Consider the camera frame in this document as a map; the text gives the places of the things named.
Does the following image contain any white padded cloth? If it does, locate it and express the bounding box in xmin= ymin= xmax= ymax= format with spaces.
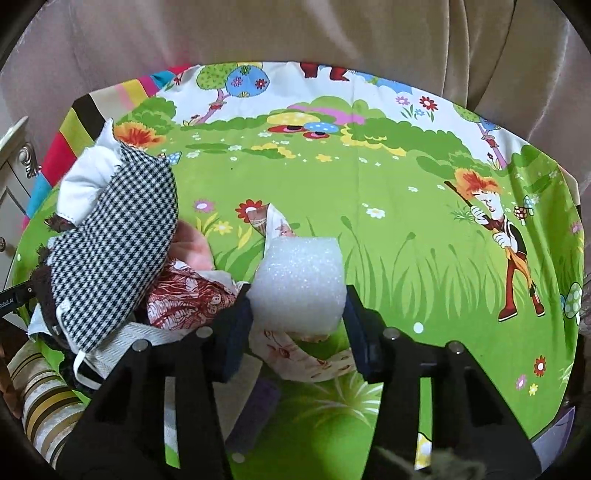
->
xmin=56 ymin=118 xmax=122 ymax=226

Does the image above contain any green cartoon print tablecloth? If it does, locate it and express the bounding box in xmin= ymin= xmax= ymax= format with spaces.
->
xmin=11 ymin=61 xmax=585 ymax=480

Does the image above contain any beige curtain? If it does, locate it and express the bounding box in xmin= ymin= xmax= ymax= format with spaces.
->
xmin=1 ymin=1 xmax=590 ymax=199

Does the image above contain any purple plastic storage box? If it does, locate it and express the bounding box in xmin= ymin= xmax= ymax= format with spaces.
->
xmin=532 ymin=406 xmax=576 ymax=472

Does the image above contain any white herringbone cloth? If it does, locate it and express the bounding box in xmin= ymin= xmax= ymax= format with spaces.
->
xmin=73 ymin=322 xmax=193 ymax=390

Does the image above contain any white foam sponge block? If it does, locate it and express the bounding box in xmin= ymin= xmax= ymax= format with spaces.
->
xmin=247 ymin=237 xmax=346 ymax=336

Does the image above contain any purple knitted sock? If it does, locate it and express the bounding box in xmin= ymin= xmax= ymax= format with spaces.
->
xmin=225 ymin=377 xmax=281 ymax=454

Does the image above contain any white ornate cabinet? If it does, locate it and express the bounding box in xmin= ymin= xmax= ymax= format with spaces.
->
xmin=0 ymin=116 xmax=39 ymax=289

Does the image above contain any pink knitted cloth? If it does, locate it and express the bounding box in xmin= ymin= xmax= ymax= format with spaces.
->
xmin=168 ymin=220 xmax=214 ymax=271

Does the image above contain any black white houndstooth cloth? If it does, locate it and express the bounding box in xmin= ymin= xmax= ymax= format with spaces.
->
xmin=48 ymin=145 xmax=178 ymax=353

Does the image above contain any red white floral cloth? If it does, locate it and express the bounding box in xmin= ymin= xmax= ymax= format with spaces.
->
xmin=145 ymin=260 xmax=238 ymax=331

